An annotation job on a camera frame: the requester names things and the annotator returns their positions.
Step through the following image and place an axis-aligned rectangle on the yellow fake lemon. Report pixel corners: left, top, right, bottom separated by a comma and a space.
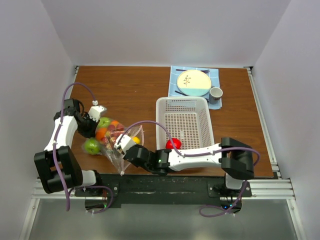
132, 136, 141, 145

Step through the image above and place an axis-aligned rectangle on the clear zip top bag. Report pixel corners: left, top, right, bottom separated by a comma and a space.
82, 116, 130, 176

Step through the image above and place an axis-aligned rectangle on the red fake apple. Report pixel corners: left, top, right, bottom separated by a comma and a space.
165, 138, 182, 150

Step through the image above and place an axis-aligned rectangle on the white plastic basket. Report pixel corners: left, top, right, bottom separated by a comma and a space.
155, 96, 215, 150

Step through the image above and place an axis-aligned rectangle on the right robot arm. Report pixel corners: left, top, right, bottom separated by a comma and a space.
116, 135, 255, 197

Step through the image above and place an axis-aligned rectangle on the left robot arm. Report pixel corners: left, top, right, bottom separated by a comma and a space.
34, 98, 107, 196

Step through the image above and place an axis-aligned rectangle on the orange fake fruit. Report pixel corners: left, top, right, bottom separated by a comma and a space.
95, 127, 108, 142

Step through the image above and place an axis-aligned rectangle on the green fake apple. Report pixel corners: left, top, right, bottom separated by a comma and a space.
83, 138, 100, 155
97, 117, 112, 128

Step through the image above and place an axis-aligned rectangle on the cream and blue plate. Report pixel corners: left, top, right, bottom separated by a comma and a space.
176, 71, 212, 97

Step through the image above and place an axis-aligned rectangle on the blue checkered cloth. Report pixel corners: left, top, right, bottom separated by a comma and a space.
168, 65, 222, 110

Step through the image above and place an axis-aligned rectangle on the small white cup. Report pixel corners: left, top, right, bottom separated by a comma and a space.
209, 86, 224, 105

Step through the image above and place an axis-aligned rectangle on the purple plastic fork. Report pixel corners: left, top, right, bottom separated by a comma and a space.
176, 69, 210, 74

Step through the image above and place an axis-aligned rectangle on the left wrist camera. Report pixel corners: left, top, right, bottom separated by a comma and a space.
88, 100, 107, 123

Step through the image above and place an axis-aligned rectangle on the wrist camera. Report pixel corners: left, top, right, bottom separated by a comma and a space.
88, 100, 107, 123
114, 134, 136, 155

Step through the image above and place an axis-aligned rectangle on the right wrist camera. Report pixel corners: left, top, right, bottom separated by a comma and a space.
114, 134, 136, 155

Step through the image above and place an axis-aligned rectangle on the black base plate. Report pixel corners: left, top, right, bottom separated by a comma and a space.
75, 174, 241, 208

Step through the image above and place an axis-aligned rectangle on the aluminium frame rail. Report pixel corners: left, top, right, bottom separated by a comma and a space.
249, 179, 296, 200

